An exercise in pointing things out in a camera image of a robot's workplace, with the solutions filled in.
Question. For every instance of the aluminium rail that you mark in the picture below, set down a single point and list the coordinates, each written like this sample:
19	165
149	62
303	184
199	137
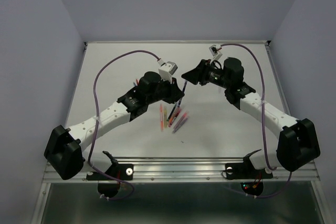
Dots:
182	170

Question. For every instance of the yellow pen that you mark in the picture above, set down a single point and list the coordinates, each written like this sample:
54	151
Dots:
165	121

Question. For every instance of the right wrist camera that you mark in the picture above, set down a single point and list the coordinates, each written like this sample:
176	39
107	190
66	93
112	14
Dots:
215	51

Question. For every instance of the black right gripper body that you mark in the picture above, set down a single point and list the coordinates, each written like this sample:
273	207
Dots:
212	75

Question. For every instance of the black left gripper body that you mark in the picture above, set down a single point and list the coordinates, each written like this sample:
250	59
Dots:
166	92

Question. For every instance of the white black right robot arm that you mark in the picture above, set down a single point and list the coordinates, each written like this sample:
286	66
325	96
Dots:
297	139

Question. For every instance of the orange brown pen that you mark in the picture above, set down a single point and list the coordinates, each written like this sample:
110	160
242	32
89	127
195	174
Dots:
174	115

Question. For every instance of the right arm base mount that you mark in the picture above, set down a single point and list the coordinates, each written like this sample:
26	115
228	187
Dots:
252	184

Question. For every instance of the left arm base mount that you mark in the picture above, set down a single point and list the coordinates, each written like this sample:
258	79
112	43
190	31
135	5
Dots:
114	183

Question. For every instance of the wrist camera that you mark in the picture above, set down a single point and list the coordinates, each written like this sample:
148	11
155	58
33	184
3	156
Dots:
215	51
167	70

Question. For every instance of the green pen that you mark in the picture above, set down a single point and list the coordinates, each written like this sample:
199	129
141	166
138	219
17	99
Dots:
171	113

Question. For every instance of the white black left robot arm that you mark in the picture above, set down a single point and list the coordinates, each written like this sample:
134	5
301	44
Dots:
66	145

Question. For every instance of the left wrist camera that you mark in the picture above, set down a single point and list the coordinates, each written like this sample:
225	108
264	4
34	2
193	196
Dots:
167	70

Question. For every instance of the dark purple pen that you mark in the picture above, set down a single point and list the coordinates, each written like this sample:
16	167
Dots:
183	90

